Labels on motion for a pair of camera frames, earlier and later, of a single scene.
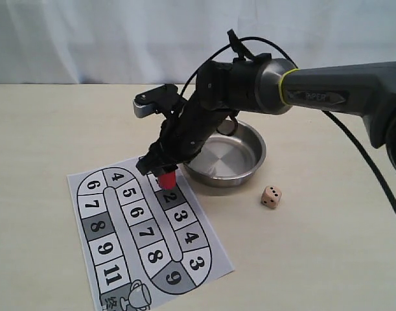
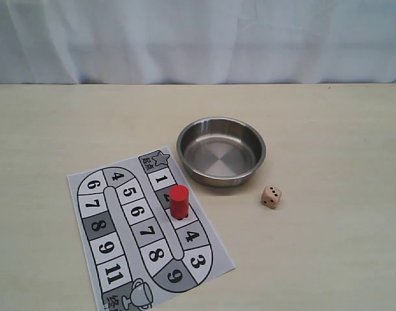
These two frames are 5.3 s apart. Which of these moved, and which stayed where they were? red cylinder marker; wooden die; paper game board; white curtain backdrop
Moved: red cylinder marker
Stayed: paper game board; white curtain backdrop; wooden die
